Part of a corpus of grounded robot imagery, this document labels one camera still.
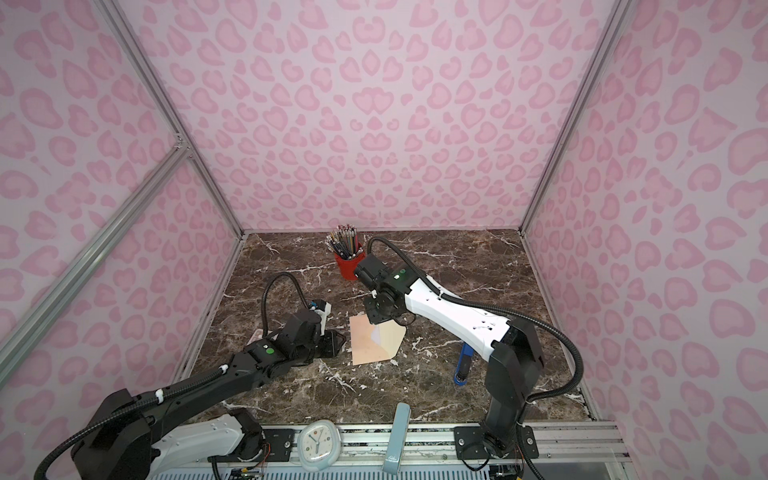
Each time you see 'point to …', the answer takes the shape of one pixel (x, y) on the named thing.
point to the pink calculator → (257, 336)
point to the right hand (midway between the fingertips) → (379, 312)
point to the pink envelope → (364, 349)
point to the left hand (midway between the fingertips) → (346, 334)
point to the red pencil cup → (348, 267)
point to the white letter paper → (382, 335)
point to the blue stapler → (464, 364)
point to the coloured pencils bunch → (344, 242)
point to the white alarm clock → (319, 444)
